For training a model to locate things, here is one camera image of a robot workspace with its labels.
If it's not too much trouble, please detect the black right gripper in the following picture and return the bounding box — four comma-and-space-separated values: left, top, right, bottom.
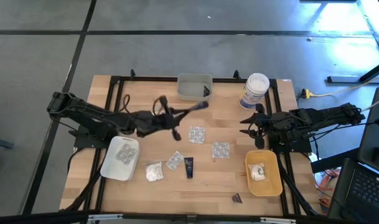
239, 103, 273, 150

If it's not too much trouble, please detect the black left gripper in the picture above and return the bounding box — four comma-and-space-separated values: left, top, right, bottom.
136, 95, 197, 142

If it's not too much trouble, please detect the white printed sachet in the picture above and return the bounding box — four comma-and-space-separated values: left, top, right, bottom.
211, 141, 231, 159
115, 143, 138, 166
189, 125, 207, 145
166, 151, 185, 171

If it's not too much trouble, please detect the clear cotton swab bag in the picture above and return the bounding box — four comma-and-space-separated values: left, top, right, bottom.
249, 162, 267, 182
144, 161, 165, 183

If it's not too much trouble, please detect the light grey plastic bin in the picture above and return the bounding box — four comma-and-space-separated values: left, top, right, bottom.
177, 73, 213, 102

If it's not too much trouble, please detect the Lysol wipes canister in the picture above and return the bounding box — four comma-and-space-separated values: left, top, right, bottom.
238, 72, 271, 110

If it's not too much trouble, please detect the yellow plastic bin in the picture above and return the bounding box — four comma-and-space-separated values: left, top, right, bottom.
244, 149, 284, 197

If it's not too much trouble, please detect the white plastic bin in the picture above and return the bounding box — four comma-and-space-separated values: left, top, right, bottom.
100, 136, 141, 182

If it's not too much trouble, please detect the black standing desk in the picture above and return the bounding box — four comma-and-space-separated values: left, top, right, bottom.
327, 58, 379, 84

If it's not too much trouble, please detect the black monitor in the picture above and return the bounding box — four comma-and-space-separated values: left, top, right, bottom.
357, 86, 379, 177

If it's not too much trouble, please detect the black laptop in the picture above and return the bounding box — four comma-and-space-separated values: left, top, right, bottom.
327, 157, 379, 224

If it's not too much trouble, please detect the black front crossbar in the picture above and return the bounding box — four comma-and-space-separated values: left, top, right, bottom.
0, 210, 379, 224

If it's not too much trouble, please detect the grey furniture foot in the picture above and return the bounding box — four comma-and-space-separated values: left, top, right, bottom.
0, 135, 15, 150

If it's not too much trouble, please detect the yellow extension cord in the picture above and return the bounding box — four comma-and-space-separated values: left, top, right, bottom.
302, 73, 379, 100

